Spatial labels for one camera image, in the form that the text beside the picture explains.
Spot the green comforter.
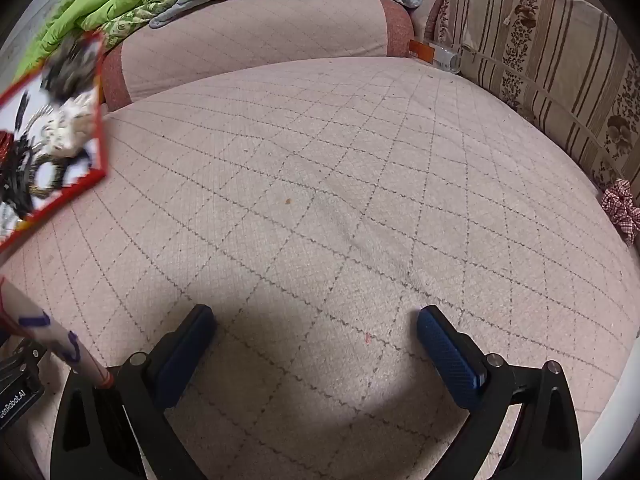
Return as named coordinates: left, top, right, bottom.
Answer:
left=12, top=0, right=146, bottom=78

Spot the black feathered hair clip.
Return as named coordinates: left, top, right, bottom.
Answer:
left=0, top=137, right=51, bottom=213

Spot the white purple-printed tube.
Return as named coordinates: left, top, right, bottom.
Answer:
left=0, top=276, right=112, bottom=391

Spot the white dotted scrunchie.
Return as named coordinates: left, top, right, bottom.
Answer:
left=27, top=92, right=98, bottom=156

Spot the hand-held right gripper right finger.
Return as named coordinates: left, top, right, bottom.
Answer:
left=418, top=305, right=584, bottom=480

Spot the green patterned blanket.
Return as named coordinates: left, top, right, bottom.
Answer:
left=102, top=0, right=203, bottom=48

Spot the red shallow tray box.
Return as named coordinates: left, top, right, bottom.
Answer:
left=0, top=30, right=110, bottom=253

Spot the pink quilted bed mat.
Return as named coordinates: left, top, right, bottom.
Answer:
left=0, top=55, right=640, bottom=480

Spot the pink bolster cushion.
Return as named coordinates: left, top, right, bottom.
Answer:
left=100, top=0, right=416, bottom=111

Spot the clear bottle with orange label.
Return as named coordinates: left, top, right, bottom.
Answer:
left=407, top=40, right=463, bottom=73

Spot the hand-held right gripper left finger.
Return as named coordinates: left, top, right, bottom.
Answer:
left=50, top=304, right=218, bottom=480

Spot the striped floral cushion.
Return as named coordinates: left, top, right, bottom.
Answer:
left=442, top=0, right=640, bottom=191

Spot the red plaid scrunchie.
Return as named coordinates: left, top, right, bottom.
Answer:
left=601, top=178, right=640, bottom=247

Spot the grey ruffled scrunchie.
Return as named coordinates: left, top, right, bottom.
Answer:
left=40, top=37, right=103, bottom=103

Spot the leopard print scrunchie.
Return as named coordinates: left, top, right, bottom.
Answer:
left=27, top=152, right=71, bottom=196

